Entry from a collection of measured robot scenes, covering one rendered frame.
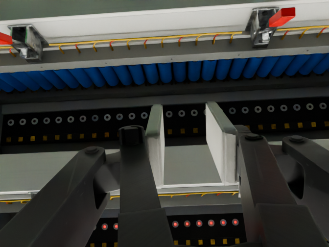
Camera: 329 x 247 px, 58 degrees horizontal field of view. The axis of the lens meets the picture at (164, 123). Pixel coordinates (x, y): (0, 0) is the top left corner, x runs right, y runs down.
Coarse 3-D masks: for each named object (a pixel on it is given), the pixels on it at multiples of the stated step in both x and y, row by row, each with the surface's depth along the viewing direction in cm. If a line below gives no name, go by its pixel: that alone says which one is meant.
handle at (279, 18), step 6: (282, 12) 25; (288, 12) 25; (294, 12) 25; (270, 18) 28; (276, 18) 26; (282, 18) 26; (288, 18) 26; (270, 24) 28; (276, 24) 28; (282, 24) 28; (264, 30) 31; (270, 30) 31; (264, 36) 32
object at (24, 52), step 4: (0, 32) 28; (0, 36) 28; (4, 36) 29; (8, 36) 29; (0, 40) 28; (4, 40) 29; (8, 40) 29; (12, 40) 30; (16, 40) 31; (0, 44) 30; (4, 44) 30; (8, 44) 31; (12, 44) 31; (16, 44) 31; (20, 44) 32; (24, 44) 32; (24, 48) 33; (28, 48) 34; (20, 52) 33; (24, 52) 33; (24, 56) 33
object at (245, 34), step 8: (248, 32) 35; (280, 32) 35; (288, 32) 35; (296, 32) 35; (312, 32) 35; (136, 40) 36; (144, 40) 36; (152, 40) 36; (160, 40) 36; (168, 40) 36; (176, 40) 36; (184, 40) 36; (192, 40) 36; (200, 40) 36; (48, 48) 36; (56, 48) 36; (64, 48) 37; (72, 48) 37; (80, 48) 37
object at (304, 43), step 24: (0, 48) 36; (96, 48) 37; (120, 48) 36; (144, 48) 36; (168, 48) 36; (192, 48) 36; (216, 48) 36; (240, 48) 36; (264, 48) 35; (288, 48) 35; (312, 48) 35; (0, 72) 38
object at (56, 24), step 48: (0, 0) 33; (48, 0) 32; (96, 0) 32; (144, 0) 31; (192, 0) 31; (240, 0) 31; (288, 0) 30; (192, 96) 49; (240, 96) 48; (288, 96) 48
